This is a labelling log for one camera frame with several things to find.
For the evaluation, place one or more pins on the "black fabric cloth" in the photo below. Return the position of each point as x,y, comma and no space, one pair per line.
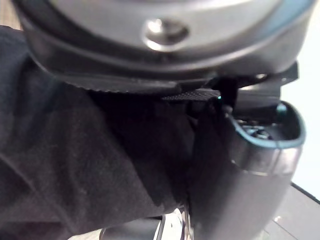
75,150

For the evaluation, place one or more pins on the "black robot hip joint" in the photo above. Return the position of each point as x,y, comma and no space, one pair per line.
252,97

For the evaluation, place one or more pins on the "silver robot waist housing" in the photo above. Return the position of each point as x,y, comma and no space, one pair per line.
105,32

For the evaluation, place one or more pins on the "silver robot left leg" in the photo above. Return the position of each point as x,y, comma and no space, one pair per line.
240,195

